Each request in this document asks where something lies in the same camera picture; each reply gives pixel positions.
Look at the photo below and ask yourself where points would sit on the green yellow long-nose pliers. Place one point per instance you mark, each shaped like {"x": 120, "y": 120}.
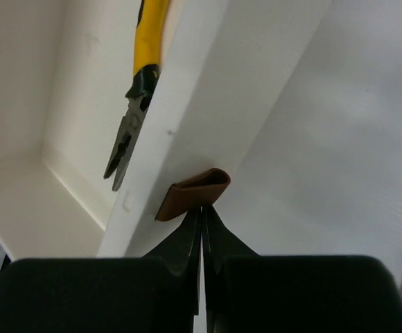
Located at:
{"x": 145, "y": 76}

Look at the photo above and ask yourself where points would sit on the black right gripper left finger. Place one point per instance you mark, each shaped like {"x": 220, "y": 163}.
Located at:
{"x": 180, "y": 253}

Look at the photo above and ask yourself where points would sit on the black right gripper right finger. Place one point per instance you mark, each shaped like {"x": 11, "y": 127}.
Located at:
{"x": 219, "y": 245}

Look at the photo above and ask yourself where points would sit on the white top drawer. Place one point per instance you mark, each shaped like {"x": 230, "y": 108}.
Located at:
{"x": 65, "y": 67}

